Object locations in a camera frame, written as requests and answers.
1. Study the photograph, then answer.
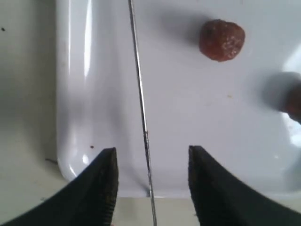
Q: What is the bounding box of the thin metal skewer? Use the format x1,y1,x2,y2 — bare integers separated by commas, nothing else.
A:
128,0,158,226

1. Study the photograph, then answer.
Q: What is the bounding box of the white plastic tray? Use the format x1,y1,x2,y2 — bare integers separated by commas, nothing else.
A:
56,0,301,199

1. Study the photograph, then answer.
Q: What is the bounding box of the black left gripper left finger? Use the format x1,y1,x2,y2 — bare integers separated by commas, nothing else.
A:
5,147,119,226

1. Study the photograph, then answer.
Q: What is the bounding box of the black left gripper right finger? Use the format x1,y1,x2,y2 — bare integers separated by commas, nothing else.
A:
188,145,301,226

